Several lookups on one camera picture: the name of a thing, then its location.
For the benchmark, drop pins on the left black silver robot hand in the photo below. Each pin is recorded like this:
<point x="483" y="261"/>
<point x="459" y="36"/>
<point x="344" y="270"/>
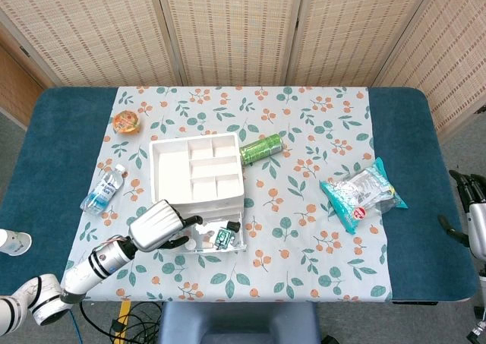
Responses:
<point x="155" y="226"/>

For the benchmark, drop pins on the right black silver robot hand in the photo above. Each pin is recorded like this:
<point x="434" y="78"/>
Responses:
<point x="476" y="226"/>

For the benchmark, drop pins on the clear plastic storage box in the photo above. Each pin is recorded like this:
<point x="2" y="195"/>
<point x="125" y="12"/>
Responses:
<point x="207" y="245"/>

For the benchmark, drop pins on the white plastic drawer organizer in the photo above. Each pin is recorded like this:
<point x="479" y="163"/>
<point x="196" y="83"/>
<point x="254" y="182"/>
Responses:
<point x="171" y="169"/>

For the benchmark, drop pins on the small green patterned packet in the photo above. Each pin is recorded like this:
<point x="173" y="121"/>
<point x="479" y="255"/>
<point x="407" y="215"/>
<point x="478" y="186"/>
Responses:
<point x="223" y="238"/>

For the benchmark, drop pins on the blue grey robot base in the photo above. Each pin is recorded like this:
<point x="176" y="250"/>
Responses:
<point x="239" y="321"/>

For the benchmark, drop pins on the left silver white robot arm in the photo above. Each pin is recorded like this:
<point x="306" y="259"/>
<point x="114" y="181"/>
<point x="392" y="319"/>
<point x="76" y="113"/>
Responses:
<point x="95" y="264"/>

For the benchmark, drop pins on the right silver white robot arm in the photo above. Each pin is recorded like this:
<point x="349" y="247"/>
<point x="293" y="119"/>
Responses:
<point x="481" y="323"/>

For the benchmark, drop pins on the white round cap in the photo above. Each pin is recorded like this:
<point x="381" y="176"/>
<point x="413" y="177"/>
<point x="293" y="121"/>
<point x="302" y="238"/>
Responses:
<point x="191" y="245"/>

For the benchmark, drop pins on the clear plastic water bottle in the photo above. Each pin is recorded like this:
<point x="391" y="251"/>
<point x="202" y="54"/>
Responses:
<point x="102" y="190"/>

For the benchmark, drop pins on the black rubber plug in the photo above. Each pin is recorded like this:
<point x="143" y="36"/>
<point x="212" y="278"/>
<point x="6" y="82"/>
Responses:
<point x="233" y="227"/>

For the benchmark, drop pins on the orange jelly cup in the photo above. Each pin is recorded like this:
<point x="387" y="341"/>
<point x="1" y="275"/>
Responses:
<point x="126" y="122"/>

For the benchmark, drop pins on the teal clear snack bag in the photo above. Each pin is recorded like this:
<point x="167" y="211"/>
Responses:
<point x="360" y="194"/>

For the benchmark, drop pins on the teal fabric table cover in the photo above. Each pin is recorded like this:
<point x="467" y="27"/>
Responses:
<point x="57" y="150"/>

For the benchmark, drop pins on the green drink can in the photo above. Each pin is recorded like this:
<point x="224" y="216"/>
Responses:
<point x="262" y="148"/>

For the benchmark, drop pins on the white plastic bottle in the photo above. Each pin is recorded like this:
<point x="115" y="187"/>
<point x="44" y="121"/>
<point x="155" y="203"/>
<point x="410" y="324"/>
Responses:
<point x="15" y="242"/>

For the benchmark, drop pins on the floral fruit print tablecloth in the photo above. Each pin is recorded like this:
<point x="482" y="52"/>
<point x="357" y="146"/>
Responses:
<point x="303" y="139"/>

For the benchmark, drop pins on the brown wooden panel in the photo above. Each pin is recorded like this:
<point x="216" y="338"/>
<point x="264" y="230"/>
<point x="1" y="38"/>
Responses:
<point x="15" y="89"/>

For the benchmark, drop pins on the woven bamboo folding screen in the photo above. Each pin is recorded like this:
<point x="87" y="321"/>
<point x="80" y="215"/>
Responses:
<point x="235" y="29"/>

